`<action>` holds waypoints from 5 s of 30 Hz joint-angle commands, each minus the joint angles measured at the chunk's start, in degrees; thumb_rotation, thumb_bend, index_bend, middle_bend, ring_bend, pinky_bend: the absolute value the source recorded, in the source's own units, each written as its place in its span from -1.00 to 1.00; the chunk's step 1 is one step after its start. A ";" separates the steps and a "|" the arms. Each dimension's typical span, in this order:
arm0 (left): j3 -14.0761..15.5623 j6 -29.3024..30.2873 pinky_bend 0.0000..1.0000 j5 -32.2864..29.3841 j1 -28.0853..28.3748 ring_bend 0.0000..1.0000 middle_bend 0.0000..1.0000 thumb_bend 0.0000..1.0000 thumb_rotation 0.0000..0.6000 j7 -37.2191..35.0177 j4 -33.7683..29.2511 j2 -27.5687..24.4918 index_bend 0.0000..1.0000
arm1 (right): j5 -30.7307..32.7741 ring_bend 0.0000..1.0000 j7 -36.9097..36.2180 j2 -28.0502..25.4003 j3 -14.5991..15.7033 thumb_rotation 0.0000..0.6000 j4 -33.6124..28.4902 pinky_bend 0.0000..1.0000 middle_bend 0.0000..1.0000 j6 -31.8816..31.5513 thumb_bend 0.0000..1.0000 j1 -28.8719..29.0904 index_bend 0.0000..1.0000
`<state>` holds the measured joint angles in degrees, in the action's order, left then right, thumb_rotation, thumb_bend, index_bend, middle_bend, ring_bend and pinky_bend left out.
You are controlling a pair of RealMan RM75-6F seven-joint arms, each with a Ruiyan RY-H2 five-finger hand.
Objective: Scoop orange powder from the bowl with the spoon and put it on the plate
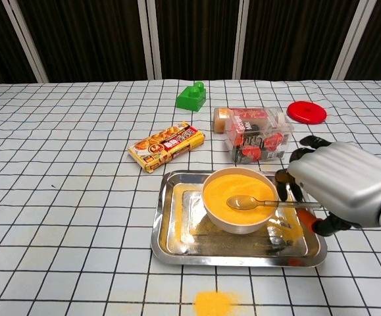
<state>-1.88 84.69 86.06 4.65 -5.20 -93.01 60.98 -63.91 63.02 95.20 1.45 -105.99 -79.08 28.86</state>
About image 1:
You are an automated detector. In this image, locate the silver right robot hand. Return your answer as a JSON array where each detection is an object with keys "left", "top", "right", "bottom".
[{"left": 274, "top": 135, "right": 381, "bottom": 238}]

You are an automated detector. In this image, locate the clear plastic spoon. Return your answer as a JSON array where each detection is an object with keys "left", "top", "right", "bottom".
[{"left": 226, "top": 194, "right": 322, "bottom": 211}]

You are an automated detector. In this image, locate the white bowl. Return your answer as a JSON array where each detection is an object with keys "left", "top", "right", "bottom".
[{"left": 201, "top": 167, "right": 279, "bottom": 235}]

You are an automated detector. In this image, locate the yellow-orange powder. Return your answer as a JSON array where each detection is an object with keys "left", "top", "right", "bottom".
[{"left": 203, "top": 173, "right": 276, "bottom": 225}]

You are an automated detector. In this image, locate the orange powder pile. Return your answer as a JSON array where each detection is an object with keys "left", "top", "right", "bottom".
[{"left": 193, "top": 290, "right": 243, "bottom": 316}]

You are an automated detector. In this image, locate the red round plastic lid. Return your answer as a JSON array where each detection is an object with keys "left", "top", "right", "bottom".
[{"left": 286, "top": 101, "right": 328, "bottom": 125}]

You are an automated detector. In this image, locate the clear box with red sachets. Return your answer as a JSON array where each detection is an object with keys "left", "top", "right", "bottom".
[{"left": 224, "top": 107, "right": 295, "bottom": 165}]

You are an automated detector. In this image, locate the brown drink bottle red label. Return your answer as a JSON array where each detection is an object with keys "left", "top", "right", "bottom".
[{"left": 213, "top": 107, "right": 286, "bottom": 134}]

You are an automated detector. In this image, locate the green toy building brick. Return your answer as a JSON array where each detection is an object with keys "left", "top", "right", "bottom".
[{"left": 176, "top": 80, "right": 208, "bottom": 113}]

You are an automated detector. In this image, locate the rectangular steel tray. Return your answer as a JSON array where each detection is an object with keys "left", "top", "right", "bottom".
[{"left": 150, "top": 169, "right": 328, "bottom": 268}]

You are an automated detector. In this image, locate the yellow snack packet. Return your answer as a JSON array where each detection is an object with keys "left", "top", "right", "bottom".
[{"left": 128, "top": 120, "right": 207, "bottom": 174}]

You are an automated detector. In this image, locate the white black checked tablecloth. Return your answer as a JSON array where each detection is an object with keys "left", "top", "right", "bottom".
[{"left": 0, "top": 78, "right": 381, "bottom": 316}]

